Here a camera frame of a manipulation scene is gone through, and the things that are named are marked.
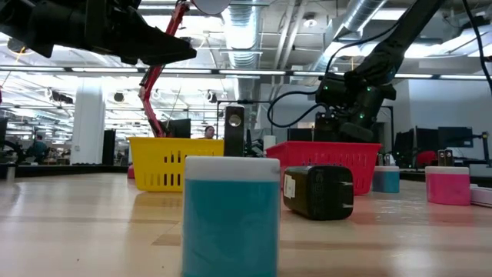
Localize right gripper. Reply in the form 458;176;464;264
314;72;397;142

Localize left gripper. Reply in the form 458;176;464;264
28;0;198;66

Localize red plastic basket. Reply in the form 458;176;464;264
265;141;383;196

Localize black power adapter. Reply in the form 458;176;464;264
282;165;355;222

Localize teal white-topped cube charger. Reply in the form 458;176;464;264
181;104;282;277
371;153;401;194

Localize yellow plastic basket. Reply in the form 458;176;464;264
128;136;225;193

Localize pink white-topped cube charger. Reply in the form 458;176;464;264
424;149;471;206

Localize white rectangular device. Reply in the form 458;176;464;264
470;183;492;209

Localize red office chair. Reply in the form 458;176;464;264
416;150;438;169

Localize black low partition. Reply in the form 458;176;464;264
286;127;316;142

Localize long horizontal light bar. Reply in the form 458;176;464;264
0;65;492;81

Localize black monitor behind lamp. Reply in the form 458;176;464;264
161;118;192;139

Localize white building column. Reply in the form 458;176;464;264
69;78;107;165

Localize black tall cabinet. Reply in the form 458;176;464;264
101;129;117;165

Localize black desk monitors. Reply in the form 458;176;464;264
394;125;474;170

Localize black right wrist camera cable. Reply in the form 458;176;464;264
267;21;403;129

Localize silver spiral ventilation duct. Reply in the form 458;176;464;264
221;2;264;70

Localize silver slanted ventilation duct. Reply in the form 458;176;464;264
311;0;387;72

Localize hanging camera with yellow cable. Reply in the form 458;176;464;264
6;37;35;57

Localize black hanging cable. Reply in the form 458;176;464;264
460;0;492;93

